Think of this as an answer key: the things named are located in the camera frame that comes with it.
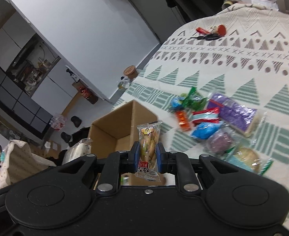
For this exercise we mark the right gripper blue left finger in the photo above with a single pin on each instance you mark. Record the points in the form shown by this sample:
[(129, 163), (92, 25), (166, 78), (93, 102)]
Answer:
[(134, 156)]

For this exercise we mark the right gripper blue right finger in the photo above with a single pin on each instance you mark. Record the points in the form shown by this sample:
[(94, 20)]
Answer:
[(161, 158)]

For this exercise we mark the yellow cartoon biscuit snack packet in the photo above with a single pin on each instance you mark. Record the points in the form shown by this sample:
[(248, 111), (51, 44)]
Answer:
[(148, 138)]

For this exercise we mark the round purple cake packet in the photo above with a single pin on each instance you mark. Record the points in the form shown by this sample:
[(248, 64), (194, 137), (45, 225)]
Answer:
[(221, 142)]

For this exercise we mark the green plum candy packet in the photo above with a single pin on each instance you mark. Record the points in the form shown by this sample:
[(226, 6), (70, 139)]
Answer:
[(194, 100)]

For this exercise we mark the red light-blue snack packet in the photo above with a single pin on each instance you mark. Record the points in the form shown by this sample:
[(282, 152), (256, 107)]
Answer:
[(210, 115)]

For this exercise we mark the teal beige cookie packet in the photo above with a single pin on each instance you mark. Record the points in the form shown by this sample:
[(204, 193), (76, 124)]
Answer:
[(249, 160)]

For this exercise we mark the purple white sandwich packet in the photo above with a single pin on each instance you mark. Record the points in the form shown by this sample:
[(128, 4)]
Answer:
[(243, 119)]

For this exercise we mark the brown cardboard box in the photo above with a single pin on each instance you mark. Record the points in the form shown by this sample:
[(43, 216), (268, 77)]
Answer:
[(117, 131)]

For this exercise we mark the orange snack packet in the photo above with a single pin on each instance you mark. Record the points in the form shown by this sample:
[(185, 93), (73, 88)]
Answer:
[(183, 122)]

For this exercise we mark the small blue green snack packet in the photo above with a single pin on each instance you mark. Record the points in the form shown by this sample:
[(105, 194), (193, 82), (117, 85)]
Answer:
[(177, 103)]

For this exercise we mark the black shoe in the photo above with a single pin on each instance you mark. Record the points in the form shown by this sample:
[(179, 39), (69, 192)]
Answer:
[(76, 121), (66, 137)]

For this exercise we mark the red patterned paper bag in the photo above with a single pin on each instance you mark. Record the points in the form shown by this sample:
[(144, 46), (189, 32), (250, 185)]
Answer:
[(85, 92)]

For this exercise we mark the pink plastic bag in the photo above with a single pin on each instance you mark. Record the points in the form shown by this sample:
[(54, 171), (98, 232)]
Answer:
[(58, 121)]

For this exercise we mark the jar with cork lid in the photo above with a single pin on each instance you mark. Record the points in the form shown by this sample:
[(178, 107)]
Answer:
[(130, 72)]

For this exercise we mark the dotted cream cloth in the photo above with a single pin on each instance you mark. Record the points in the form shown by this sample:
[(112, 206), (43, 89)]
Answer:
[(20, 163)]

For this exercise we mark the black keys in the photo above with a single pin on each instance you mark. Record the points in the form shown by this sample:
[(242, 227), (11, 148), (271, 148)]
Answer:
[(209, 37)]

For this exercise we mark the patterned white green bedspread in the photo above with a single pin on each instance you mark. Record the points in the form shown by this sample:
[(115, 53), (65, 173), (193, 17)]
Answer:
[(250, 64)]

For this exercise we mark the red round mushroom charm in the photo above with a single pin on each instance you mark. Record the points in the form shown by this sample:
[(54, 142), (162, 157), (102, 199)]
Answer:
[(220, 30)]

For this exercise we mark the black white wall cabinet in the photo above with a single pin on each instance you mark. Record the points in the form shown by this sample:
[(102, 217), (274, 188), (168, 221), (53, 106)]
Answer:
[(35, 82)]

